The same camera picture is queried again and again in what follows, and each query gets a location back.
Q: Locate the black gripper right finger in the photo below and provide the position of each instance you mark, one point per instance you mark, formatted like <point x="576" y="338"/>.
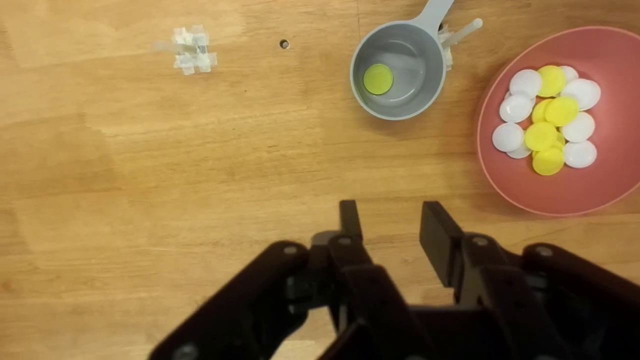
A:
<point x="443" y="247"/>

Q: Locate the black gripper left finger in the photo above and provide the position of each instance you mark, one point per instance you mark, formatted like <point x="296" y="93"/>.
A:
<point x="352" y="280"/>

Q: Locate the white round disc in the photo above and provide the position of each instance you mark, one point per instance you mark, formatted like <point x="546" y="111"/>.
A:
<point x="580" y="154"/>
<point x="507" y="137"/>
<point x="515" y="108"/>
<point x="524" y="82"/>
<point x="580" y="126"/>
<point x="585" y="93"/>
<point x="517" y="153"/>
<point x="570" y="72"/>

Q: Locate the yellow round disc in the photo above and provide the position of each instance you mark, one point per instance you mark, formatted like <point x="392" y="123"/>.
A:
<point x="540" y="137"/>
<point x="378" y="79"/>
<point x="548" y="160"/>
<point x="562" y="111"/>
<point x="538" y="111"/>
<point x="552" y="80"/>

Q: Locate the pink bowl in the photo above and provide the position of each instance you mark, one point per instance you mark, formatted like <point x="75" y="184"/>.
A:
<point x="600" y="187"/>

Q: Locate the grey measuring cup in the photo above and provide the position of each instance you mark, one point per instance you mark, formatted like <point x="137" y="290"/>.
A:
<point x="417" y="66"/>

